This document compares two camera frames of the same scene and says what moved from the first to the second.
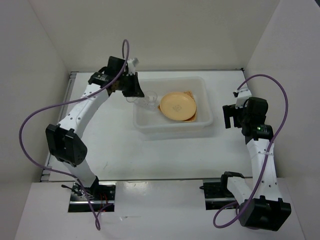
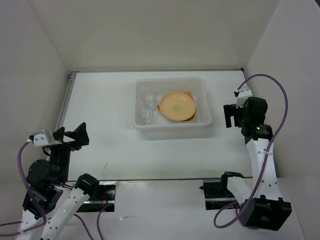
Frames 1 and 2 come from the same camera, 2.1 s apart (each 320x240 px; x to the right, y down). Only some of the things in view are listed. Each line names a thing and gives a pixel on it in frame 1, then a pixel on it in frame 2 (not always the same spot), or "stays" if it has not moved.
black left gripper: [135, 91] to [80, 134]
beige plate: [178, 106] stays
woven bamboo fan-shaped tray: [193, 117] stays
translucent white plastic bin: [151, 124] stays
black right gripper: [230, 110] stays
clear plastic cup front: [140, 102] to [146, 114]
